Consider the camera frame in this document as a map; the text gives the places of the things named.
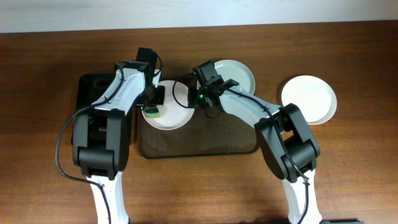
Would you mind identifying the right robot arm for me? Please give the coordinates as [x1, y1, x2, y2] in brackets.
[188, 80, 322, 223]

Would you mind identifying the black rectangular sponge tray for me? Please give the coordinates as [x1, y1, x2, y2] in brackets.
[76, 74, 133, 146]

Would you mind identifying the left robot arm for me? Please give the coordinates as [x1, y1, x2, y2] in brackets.
[72, 60, 164, 223]

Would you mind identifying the white plate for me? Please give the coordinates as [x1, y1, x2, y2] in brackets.
[213, 60, 256, 96]
[141, 80, 195, 131]
[280, 75, 337, 125]

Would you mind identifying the brown serving tray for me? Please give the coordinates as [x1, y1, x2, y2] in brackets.
[136, 110, 259, 159]

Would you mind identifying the green yellow sponge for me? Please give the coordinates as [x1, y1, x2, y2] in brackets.
[143, 106, 160, 118]

